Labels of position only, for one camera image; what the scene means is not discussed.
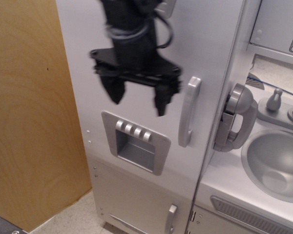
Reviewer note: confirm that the white lower freezer door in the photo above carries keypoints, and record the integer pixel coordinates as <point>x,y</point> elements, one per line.
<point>133,204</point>

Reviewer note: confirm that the grey faucet knob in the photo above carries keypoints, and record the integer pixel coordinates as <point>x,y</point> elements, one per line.
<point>274,102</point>

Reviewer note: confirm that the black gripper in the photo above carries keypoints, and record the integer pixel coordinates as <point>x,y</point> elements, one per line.
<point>137,32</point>

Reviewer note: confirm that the black base equipment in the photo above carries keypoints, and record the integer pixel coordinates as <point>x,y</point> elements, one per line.
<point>7,227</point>

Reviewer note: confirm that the silver fridge door handle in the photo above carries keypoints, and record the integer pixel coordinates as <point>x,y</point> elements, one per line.
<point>191,94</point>

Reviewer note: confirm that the grey toy telephone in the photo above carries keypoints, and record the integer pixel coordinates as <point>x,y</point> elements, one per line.
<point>237,120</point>

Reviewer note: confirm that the silver toy sink bowl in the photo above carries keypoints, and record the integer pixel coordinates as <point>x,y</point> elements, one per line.
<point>267,158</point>

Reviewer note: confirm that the silver fridge top badge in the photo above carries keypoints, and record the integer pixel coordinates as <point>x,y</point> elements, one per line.
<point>165,8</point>

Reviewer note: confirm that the wooden plywood board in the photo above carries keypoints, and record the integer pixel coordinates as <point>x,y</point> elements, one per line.
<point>43,166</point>

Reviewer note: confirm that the white fridge door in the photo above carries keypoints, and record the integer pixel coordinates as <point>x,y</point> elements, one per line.
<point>205,32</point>

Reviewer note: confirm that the silver ice dispenser panel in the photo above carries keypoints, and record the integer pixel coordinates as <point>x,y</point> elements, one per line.
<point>135,143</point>

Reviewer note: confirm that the white toy kitchen cabinet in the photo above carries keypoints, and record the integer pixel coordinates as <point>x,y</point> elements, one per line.
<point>247,184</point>

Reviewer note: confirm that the silver lower door handle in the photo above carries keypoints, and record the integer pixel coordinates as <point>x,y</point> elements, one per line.
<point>169,223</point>

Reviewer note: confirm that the toy microwave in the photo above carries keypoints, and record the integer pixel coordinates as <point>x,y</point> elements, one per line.
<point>272,34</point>

